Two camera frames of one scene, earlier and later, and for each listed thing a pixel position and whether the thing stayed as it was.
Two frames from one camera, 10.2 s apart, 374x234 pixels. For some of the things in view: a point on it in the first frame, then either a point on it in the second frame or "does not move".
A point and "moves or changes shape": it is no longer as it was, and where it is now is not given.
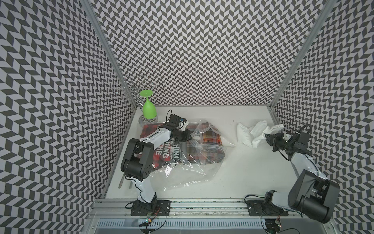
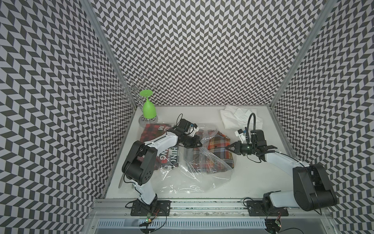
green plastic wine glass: (149, 110) does not move
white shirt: (252, 136) -> (234, 117)
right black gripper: (271, 140) -> (237, 147)
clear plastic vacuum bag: (177, 164) moves or changes shape
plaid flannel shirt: (206, 146) moves or changes shape
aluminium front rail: (118, 208) does not move
